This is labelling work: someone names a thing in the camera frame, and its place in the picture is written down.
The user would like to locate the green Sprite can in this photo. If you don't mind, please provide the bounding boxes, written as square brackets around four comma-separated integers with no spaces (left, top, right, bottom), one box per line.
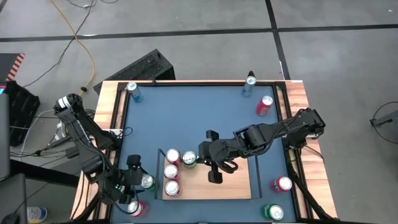
[260,203,285,222]
[182,150,198,169]
[140,174,157,192]

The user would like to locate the black floor cable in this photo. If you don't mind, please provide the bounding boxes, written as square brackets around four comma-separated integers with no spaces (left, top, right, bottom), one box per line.
[22,0,121,88]

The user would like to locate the black plastic crate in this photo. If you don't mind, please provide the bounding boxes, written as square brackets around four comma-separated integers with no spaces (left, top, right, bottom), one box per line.
[5,80,41,147]

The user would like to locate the blue table mat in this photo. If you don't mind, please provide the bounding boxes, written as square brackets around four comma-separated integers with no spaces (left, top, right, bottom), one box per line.
[110,83,298,223]

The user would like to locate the black cable conduit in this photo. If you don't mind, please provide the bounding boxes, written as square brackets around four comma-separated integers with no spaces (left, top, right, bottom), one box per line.
[284,149,332,222]

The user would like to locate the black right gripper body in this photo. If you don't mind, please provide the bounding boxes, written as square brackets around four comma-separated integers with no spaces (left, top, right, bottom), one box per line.
[210,138,246,174]

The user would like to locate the black table border frame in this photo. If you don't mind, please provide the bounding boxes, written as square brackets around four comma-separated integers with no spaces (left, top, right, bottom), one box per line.
[93,79,312,224]

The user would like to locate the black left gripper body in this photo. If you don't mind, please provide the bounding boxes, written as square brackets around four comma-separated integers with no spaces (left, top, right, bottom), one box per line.
[116,169,144,197]

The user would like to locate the white plastic container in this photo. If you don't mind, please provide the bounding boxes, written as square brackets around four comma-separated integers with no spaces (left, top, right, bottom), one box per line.
[26,206,49,224]

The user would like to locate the grey cabinet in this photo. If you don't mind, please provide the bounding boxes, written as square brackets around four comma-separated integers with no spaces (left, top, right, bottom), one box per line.
[0,93,11,181]

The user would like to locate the black perforated computer box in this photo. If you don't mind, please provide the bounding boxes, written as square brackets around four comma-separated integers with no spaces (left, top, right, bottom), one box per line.
[93,49,177,96]

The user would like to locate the light blue slim can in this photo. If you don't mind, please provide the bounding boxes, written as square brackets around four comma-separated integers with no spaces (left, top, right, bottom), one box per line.
[126,81,145,103]
[241,75,257,98]

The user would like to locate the yellow extension cord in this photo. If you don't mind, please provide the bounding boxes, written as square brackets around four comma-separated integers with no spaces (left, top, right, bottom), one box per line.
[49,0,96,94]

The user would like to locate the red Coca-Cola can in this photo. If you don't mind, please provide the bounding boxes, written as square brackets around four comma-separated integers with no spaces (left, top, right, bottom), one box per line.
[165,148,183,166]
[164,180,182,197]
[164,164,180,181]

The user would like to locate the red soda can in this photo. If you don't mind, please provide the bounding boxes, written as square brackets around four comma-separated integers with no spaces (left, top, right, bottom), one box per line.
[255,95,274,117]
[128,200,149,218]
[269,175,294,194]

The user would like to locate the black floor bar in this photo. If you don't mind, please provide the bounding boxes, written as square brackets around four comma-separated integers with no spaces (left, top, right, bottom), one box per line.
[9,159,80,188]

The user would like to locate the wooden shelf with black frame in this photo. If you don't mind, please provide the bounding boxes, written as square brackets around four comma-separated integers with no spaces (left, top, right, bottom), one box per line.
[154,147,263,201]

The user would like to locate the orange black striped board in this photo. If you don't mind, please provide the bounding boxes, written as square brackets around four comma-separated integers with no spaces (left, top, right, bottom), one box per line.
[0,52,25,82]

